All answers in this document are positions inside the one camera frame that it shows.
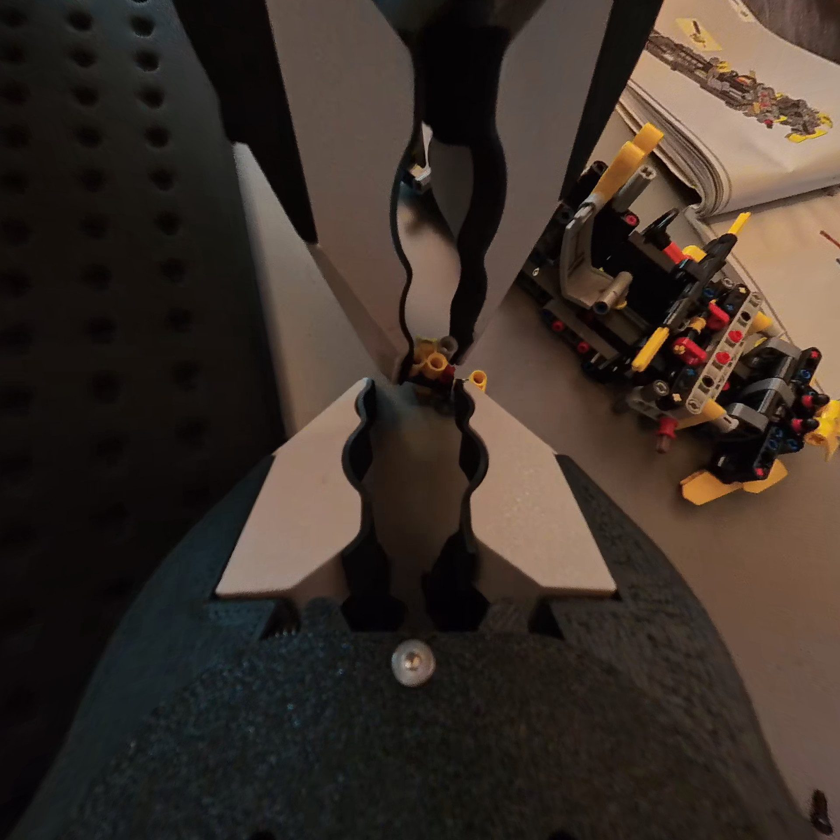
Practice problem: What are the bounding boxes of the lego instruction booklet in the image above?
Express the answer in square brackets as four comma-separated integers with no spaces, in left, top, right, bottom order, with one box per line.
[617,0,840,277]

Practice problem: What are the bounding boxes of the lego car model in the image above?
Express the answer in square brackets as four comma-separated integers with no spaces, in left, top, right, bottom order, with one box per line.
[517,121,840,508]

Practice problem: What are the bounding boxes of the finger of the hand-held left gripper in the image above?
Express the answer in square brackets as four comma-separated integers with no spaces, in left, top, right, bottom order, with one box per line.
[264,0,422,386]
[430,0,616,366]

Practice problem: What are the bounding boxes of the yellow lego connector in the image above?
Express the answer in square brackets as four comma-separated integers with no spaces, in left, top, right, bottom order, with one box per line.
[413,338,454,380]

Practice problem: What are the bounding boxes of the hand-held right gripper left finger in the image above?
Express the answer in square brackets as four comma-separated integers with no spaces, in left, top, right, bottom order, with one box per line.
[215,379,379,599]

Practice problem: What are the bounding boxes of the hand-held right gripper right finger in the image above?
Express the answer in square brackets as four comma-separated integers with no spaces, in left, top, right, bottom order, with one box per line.
[453,379,619,599]

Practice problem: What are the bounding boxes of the black perforated chair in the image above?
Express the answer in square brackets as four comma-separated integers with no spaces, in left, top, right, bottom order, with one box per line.
[0,0,284,840]

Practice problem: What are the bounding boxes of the black lego beam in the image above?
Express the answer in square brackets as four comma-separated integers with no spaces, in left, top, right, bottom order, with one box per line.
[407,367,462,414]

